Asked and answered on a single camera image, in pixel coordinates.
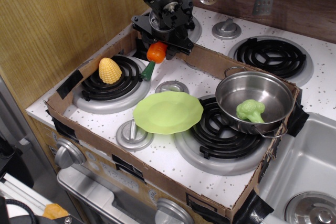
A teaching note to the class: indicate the silver front stovetop knob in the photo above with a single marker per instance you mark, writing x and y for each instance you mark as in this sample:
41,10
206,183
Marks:
133,138

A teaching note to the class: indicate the green toy broccoli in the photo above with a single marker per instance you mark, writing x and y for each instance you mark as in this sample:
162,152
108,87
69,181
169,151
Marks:
251,110

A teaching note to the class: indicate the back right stove burner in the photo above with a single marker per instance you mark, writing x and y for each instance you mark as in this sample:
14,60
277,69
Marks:
281,57

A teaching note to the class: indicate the yellow toy corn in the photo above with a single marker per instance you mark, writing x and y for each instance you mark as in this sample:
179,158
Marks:
109,71

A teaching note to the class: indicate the stainless steel pot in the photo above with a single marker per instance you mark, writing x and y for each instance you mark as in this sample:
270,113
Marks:
240,85

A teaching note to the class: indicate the front left stove burner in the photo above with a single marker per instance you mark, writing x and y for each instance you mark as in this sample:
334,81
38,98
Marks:
96,97

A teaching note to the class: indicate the silver oven knob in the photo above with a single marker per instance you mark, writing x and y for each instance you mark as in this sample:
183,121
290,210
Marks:
170,212
68,154

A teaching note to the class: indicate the orange toy carrot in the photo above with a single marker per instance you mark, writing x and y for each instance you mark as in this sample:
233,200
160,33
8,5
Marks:
155,55

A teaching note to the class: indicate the silver sink basin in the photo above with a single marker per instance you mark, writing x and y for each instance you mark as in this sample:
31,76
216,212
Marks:
303,163

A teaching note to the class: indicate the silver right oven knob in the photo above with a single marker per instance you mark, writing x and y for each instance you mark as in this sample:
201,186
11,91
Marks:
170,212

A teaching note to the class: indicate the silver back stovetop knob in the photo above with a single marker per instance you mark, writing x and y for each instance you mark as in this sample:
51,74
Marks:
226,30

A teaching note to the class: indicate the orange object bottom left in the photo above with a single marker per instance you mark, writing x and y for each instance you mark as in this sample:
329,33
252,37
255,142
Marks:
54,211

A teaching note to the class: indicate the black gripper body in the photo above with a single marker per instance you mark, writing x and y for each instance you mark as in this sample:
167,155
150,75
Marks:
181,41

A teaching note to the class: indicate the light green plastic plate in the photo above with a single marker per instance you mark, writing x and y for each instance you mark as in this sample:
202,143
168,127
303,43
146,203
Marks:
168,112

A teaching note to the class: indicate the silver oven door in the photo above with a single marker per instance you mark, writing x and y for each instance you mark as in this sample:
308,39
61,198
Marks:
102,198

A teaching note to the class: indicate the silver left oven knob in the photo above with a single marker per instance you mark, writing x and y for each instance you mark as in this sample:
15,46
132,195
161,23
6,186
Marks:
68,154

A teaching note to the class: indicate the stove burner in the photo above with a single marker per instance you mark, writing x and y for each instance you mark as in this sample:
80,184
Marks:
96,97
214,147
195,28
281,57

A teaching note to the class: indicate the silver stovetop knob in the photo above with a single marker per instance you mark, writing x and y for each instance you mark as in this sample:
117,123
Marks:
174,85
226,30
133,138

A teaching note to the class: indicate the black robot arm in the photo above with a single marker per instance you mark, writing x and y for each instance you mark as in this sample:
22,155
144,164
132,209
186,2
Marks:
168,22

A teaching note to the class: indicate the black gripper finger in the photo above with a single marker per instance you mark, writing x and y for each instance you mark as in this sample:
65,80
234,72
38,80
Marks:
171,52
148,40

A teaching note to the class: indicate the silver middle stovetop knob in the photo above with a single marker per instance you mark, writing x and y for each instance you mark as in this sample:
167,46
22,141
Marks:
174,85

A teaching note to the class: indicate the silver sink drain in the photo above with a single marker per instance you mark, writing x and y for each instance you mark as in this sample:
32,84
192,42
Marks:
310,207

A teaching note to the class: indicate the back left stove burner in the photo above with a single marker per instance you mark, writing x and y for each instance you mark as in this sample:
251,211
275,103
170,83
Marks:
195,28

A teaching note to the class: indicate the front right stove burner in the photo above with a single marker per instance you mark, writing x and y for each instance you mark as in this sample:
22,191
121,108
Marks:
214,147

